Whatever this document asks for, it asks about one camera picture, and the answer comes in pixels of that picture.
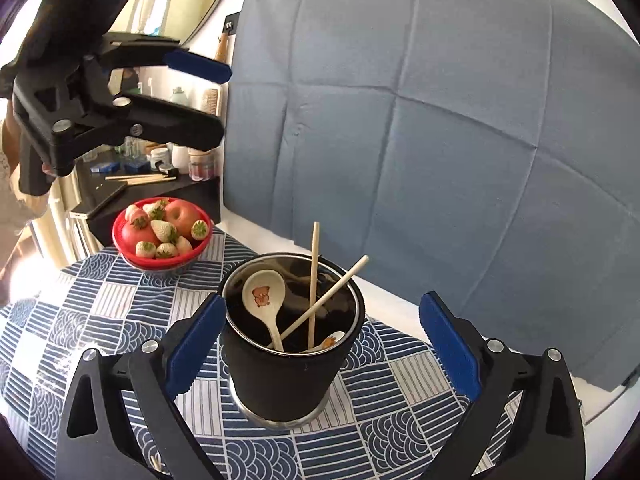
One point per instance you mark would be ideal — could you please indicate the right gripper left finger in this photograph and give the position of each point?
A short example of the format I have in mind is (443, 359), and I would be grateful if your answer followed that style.
(96, 440)

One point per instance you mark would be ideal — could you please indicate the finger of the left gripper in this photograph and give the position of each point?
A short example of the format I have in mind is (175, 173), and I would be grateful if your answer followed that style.
(127, 50)
(148, 119)

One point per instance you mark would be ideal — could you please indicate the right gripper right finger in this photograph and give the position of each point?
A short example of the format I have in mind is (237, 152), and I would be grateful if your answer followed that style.
(547, 438)

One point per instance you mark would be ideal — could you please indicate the cream capybara ceramic spoon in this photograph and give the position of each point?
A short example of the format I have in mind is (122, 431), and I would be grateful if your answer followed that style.
(263, 294)

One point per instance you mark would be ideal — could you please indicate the cream cartoon ceramic spoon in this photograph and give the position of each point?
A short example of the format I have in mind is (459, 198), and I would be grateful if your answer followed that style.
(327, 342)

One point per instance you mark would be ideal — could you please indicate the black side shelf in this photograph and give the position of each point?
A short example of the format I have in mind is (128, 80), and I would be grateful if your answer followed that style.
(99, 207)

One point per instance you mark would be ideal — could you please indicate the small pink jar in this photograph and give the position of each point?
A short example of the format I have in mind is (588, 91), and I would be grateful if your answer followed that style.
(202, 165)

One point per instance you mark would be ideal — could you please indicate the red apple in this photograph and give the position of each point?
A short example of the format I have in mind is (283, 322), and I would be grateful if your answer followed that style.
(182, 215)

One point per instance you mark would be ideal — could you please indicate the red fruit bowl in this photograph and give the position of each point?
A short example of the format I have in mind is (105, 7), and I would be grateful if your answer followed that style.
(148, 242)

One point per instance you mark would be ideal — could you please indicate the blue white patterned tablecloth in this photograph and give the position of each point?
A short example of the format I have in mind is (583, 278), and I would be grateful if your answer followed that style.
(383, 414)

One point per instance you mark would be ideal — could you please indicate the wooden chopstick leaning in cup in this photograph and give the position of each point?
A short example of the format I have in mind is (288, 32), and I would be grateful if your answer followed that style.
(357, 267)

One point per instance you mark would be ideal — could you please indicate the black utensil holder cup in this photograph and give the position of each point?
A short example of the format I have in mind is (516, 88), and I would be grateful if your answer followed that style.
(290, 349)

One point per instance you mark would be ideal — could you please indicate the wooden chopstick upright in cup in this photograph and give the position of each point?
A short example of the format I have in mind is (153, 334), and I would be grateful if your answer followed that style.
(315, 245)

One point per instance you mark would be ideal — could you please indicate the grey-blue backdrop cloth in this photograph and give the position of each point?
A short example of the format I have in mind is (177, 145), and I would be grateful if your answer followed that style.
(484, 149)

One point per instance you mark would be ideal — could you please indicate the wooden handled hanging tool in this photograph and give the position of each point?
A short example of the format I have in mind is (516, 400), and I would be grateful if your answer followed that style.
(228, 31)

